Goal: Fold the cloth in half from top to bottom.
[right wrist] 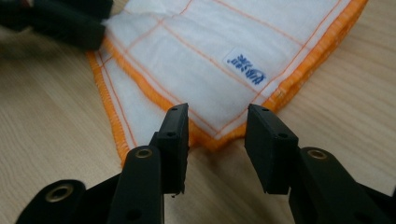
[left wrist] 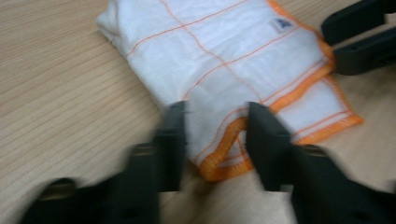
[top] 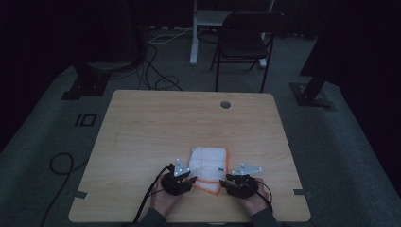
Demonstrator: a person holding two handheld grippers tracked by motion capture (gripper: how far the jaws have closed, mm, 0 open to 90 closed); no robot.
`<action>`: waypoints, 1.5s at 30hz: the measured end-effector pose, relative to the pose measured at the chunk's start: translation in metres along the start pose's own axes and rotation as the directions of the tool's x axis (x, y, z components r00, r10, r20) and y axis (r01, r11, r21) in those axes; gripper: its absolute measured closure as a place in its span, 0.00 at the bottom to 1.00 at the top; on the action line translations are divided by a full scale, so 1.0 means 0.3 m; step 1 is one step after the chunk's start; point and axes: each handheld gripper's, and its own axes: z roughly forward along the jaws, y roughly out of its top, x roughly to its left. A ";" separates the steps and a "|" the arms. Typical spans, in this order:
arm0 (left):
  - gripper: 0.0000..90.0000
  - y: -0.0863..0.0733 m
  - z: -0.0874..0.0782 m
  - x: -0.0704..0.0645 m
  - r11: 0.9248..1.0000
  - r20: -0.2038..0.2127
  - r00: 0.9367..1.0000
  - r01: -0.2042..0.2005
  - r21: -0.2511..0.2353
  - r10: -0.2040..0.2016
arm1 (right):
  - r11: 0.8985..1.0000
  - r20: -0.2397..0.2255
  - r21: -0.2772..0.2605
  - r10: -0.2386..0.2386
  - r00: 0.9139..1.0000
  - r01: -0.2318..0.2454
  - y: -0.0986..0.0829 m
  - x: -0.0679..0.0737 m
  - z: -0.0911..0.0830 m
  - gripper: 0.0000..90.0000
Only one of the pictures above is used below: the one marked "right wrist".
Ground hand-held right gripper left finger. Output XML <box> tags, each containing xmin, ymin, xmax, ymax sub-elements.
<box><xmin>106</xmin><ymin>103</ymin><xmax>191</xmax><ymax>224</ymax></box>

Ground white cloth with orange grid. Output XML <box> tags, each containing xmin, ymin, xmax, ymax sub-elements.
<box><xmin>86</xmin><ymin>0</ymin><xmax>370</xmax><ymax>168</ymax></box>

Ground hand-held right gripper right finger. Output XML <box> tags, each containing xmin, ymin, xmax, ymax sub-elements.
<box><xmin>244</xmin><ymin>103</ymin><xmax>393</xmax><ymax>224</ymax></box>

